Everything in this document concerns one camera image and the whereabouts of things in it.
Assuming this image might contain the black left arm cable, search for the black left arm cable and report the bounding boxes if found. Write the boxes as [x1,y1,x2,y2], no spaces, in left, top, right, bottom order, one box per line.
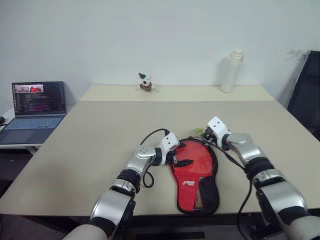
[139,128,172,189]

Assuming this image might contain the small plush dog toy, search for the small plush dog toy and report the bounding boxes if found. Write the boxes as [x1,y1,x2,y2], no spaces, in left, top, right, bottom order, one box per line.
[137,72,156,94]

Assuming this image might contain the white side table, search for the white side table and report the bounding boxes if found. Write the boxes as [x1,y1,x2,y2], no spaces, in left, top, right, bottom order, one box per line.
[0,107,45,156]

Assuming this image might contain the black office chair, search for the black office chair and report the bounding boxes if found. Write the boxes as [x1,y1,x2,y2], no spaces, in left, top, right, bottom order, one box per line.
[286,50,320,142]

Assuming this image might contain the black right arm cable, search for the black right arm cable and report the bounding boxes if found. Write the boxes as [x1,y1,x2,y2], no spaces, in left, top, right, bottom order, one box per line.
[201,135,254,240]

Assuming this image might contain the grey open laptop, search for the grey open laptop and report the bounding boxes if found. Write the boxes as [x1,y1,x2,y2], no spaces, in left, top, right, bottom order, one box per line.
[0,80,68,145]

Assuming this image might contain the red and black paddle case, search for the red and black paddle case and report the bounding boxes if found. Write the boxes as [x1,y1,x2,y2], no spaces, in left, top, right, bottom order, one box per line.
[167,127,221,216]

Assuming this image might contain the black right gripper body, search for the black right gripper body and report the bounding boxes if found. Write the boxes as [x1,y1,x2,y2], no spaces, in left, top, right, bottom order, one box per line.
[201,128,218,148]

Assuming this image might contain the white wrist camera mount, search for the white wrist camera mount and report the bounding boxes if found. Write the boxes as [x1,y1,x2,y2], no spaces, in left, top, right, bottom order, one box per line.
[159,132,181,165]
[207,116,232,146]

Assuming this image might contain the white water bottle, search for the white water bottle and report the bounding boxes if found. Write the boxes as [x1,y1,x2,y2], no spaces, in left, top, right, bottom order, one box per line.
[220,48,245,94]

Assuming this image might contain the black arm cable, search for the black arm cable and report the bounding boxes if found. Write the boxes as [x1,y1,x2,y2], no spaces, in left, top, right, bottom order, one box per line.
[139,128,172,189]
[201,135,254,240]

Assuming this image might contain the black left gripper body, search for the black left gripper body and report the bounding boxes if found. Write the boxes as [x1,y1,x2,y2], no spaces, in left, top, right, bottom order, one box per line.
[166,149,181,168]

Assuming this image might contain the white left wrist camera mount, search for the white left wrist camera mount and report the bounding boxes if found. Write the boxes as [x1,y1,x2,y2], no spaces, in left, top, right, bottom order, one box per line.
[159,132,181,165]

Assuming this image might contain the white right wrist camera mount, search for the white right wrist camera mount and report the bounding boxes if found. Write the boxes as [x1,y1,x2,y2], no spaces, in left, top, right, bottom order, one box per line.
[207,116,232,146]

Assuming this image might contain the black table frame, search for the black table frame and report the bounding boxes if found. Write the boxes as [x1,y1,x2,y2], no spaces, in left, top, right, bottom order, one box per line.
[124,212,265,240]

